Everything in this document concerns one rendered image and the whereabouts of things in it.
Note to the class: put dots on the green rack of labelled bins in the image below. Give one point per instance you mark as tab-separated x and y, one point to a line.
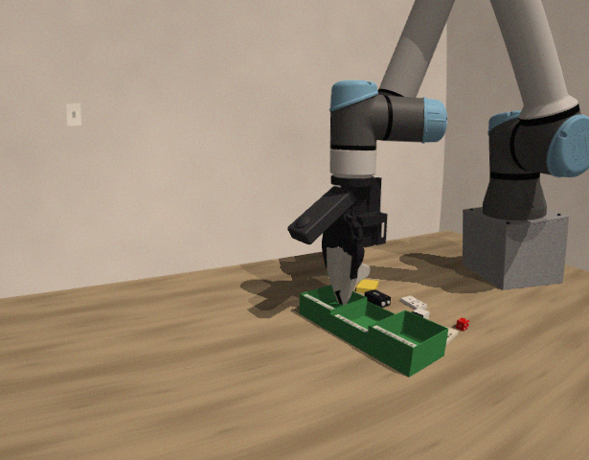
394	349

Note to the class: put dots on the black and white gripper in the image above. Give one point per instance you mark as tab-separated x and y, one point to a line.
357	228

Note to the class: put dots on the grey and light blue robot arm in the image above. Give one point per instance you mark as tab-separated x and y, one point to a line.
554	140

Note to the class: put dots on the black 9v battery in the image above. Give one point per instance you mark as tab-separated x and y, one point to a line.
378	298

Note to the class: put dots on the white domino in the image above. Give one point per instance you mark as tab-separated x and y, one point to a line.
413	302
451	335

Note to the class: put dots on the red die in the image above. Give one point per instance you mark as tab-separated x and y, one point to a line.
462	324

